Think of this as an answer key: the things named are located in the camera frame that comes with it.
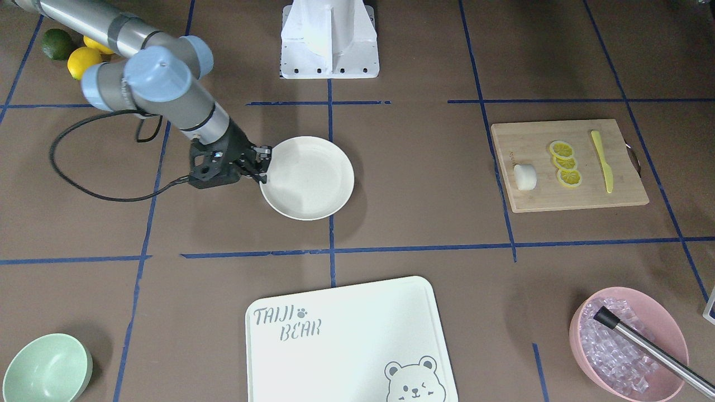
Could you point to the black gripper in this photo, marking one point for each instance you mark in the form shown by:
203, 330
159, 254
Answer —
238, 144

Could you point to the round cream plate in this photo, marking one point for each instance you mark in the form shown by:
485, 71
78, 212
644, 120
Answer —
309, 178

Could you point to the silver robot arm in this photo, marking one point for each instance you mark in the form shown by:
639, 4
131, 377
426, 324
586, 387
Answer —
160, 74

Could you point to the cream rectangular bear tray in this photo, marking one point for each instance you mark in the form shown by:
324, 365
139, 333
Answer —
379, 341

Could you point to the white steamed bun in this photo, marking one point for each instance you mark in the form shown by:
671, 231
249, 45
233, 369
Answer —
526, 177

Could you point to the yellow lemon far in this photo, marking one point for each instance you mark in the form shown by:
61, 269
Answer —
92, 44

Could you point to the green avocado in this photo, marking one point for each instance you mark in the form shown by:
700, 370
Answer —
57, 44

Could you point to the wooden cutting board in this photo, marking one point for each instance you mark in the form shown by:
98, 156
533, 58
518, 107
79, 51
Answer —
527, 143

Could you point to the green bowl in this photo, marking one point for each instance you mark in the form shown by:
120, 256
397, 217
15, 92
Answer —
54, 367

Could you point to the lemon slices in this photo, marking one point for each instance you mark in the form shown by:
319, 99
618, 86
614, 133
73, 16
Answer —
567, 166

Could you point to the yellow plastic knife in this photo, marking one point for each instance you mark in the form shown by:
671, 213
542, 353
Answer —
605, 166

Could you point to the pink bowl with ice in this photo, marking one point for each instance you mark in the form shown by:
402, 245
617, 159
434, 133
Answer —
618, 365

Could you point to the metal brush black tip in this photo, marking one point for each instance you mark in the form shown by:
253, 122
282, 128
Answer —
611, 321

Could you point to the clear acrylic cup rack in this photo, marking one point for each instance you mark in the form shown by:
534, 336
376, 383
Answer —
708, 312

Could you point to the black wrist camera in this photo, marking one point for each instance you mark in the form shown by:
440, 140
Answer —
212, 164

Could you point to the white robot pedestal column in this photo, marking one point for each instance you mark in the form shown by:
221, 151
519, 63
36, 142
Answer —
329, 40

